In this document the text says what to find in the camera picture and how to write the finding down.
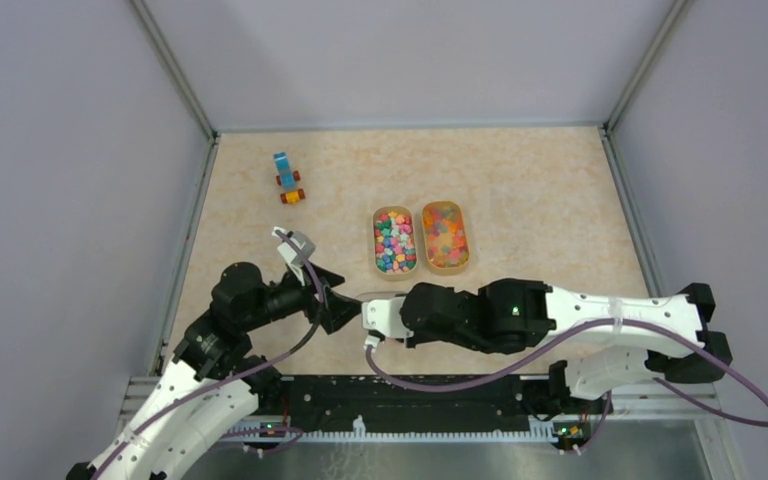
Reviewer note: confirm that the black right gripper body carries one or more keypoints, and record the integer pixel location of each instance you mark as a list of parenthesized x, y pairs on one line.
[(471, 340)]

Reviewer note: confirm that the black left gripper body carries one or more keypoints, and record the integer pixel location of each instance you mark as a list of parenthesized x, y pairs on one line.
[(293, 292)]

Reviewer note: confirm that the clear plastic scoop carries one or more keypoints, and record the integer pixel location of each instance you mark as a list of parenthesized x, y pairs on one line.
[(378, 295)]

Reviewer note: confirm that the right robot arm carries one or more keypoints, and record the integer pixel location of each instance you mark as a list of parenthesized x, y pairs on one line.
[(665, 338)]

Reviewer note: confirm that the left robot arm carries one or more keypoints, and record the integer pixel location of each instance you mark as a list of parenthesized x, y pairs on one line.
[(213, 380)]

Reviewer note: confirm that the beige tray opaque candies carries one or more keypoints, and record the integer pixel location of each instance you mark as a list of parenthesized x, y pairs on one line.
[(394, 242)]

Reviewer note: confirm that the beige tray translucent candies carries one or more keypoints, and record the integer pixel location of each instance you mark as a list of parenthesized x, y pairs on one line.
[(446, 242)]

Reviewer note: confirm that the blue toy car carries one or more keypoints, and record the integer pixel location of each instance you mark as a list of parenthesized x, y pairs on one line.
[(288, 178)]

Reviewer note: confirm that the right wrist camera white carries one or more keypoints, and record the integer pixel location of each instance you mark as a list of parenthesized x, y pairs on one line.
[(381, 318)]

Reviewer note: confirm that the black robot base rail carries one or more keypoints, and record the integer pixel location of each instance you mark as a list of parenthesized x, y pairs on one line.
[(331, 404)]

